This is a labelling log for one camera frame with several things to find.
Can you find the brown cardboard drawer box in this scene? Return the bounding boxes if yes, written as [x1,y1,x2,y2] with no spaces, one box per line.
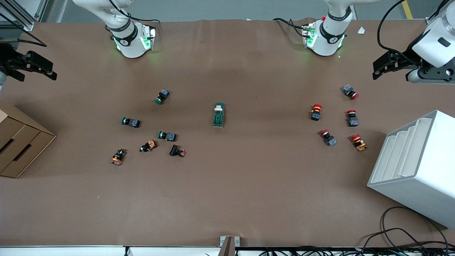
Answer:
[0,101,57,178]

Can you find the white table edge rail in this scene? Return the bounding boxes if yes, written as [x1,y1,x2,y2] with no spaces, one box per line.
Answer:
[0,245,221,256]

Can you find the black base cable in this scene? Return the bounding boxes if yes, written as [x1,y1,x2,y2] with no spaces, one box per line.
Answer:
[273,18,307,37]
[126,12,161,24]

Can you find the aluminium frame profile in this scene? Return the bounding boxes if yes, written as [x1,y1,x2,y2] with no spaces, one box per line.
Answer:
[0,0,48,31]

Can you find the black left base cable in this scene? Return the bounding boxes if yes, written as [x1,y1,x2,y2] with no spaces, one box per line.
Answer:
[273,18,307,37]

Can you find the brown table cover sheet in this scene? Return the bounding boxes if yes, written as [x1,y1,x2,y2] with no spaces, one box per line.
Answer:
[0,18,455,248]

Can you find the green load switch white handle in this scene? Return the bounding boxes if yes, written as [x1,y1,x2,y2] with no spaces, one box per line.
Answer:
[213,102,226,128]

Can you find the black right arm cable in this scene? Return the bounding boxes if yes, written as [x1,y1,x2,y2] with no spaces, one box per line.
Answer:
[0,36,48,48]

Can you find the red mushroom button orange block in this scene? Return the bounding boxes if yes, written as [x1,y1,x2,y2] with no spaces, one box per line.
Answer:
[350,134,368,152]

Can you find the black square pushbutton red terminals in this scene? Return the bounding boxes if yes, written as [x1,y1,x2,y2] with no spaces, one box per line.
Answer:
[169,144,186,158]

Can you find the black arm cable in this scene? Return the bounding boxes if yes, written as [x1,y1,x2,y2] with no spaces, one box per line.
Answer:
[377,0,449,54]
[0,36,48,48]

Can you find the black looped floor cable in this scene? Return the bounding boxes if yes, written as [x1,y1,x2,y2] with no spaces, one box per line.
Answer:
[381,206,449,250]

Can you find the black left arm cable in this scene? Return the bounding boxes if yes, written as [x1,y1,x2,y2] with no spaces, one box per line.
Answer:
[377,0,449,54]

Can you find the black pushbutton orange contact block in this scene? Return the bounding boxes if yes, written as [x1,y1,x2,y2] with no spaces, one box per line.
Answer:
[139,140,157,153]
[111,149,127,166]

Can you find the tangled black floor cables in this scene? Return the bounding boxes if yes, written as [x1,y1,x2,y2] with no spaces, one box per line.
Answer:
[235,228,455,256]

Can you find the black right base cable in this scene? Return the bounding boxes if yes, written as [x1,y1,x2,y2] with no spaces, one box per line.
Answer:
[126,12,161,24]

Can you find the grey metal table bracket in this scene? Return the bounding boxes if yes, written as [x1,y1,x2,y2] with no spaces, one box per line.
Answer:
[220,236,240,256]

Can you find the white tiered plastic rack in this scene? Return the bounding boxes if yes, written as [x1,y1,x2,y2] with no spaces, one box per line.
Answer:
[367,110,455,229]

